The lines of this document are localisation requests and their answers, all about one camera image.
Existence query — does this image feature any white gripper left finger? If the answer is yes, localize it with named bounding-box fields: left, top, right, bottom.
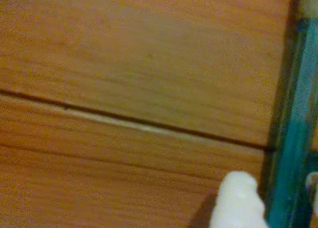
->
left=210, top=170, right=269, bottom=228

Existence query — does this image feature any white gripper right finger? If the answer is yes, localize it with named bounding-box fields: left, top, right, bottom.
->
left=306, top=172, right=318, bottom=210

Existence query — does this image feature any teal mechanical pencil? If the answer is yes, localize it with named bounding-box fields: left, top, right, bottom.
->
left=265, top=0, right=318, bottom=228

